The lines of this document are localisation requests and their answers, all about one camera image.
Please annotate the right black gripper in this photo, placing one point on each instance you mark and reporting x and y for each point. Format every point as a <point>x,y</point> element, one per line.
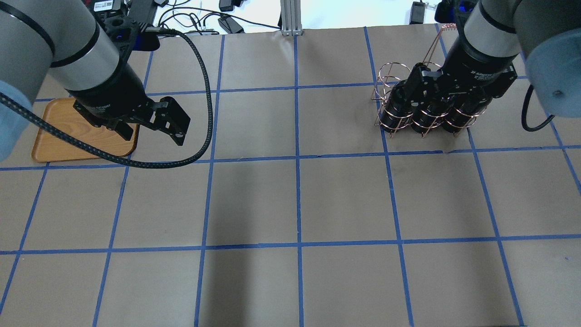
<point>479,68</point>

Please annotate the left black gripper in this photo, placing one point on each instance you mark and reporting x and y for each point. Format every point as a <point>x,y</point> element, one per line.
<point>110,97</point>

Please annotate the dark wine bottle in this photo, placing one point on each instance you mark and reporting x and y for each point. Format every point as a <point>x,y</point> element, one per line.
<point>429,116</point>
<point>464,112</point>
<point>394,114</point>

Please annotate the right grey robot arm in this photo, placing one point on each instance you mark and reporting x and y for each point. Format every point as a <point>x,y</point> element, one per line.
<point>546,32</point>

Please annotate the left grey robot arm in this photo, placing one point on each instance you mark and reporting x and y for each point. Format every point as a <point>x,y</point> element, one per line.
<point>88,57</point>

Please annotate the black power adapter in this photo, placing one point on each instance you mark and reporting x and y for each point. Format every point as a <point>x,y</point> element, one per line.
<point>227,5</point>
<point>417,13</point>

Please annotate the black power brick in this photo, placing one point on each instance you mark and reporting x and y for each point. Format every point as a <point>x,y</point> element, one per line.
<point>230,26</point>

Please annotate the black power adapter top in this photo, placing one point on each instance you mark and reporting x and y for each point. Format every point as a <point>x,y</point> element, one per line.
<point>227,5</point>

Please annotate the copper wire bottle basket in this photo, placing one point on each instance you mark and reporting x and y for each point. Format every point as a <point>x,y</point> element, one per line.
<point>391,73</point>

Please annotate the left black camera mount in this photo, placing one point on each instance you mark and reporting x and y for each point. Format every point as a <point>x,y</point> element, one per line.
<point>128,22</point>

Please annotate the aluminium frame post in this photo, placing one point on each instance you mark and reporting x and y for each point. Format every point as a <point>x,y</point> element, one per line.
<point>291,24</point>

